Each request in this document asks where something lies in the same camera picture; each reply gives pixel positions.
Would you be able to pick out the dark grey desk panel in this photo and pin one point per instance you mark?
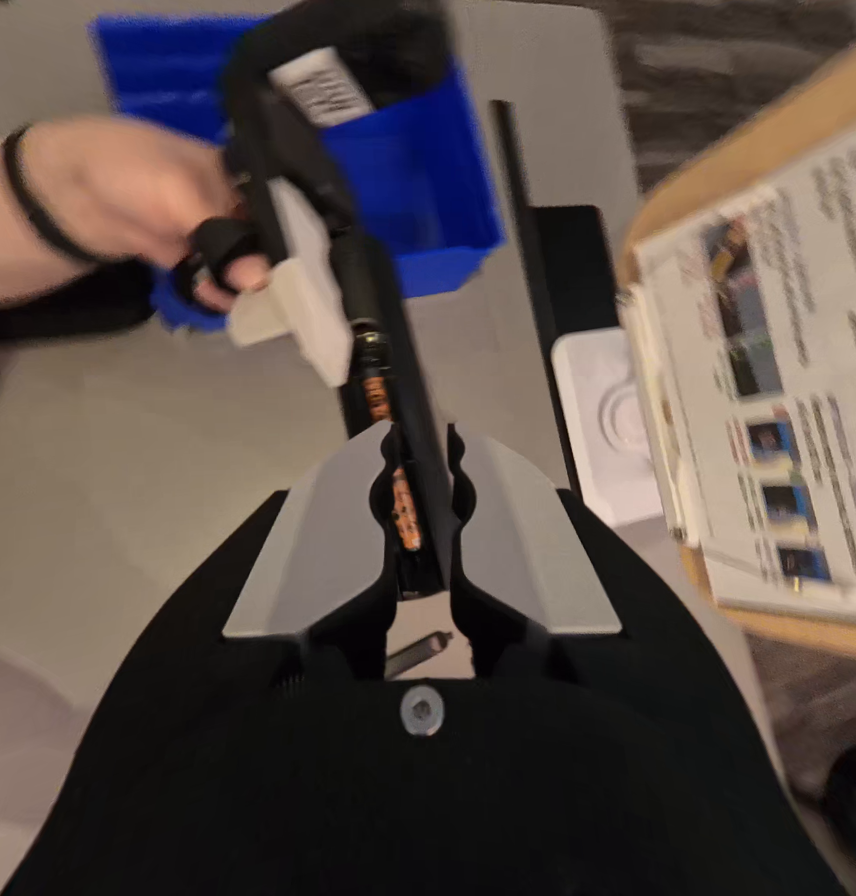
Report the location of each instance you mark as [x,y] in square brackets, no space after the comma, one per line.
[575,266]

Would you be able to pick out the person's left forearm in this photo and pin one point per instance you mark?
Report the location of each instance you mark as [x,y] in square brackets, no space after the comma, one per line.
[1,231]

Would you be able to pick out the person's left hand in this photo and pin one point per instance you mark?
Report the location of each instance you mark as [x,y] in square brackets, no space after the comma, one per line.
[134,189]

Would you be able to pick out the blue plastic bin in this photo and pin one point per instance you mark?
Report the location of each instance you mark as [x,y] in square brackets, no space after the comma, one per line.
[414,182]

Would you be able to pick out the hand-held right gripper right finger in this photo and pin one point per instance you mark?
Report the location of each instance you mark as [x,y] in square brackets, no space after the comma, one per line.
[533,560]

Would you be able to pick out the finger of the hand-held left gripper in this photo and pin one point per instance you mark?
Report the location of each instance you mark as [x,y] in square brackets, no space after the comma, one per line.
[316,294]

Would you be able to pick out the instruction poster board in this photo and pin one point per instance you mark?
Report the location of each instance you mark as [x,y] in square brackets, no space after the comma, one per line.
[785,350]

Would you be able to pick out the small metal clip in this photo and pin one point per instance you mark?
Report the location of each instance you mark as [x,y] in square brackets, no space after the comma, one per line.
[421,649]

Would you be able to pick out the black wristband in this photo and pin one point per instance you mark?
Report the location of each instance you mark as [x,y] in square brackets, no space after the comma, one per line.
[29,203]

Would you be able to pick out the black remote control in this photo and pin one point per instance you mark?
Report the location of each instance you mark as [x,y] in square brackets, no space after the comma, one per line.
[417,420]

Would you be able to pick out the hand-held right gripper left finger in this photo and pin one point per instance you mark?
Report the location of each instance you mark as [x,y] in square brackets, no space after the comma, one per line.
[309,553]

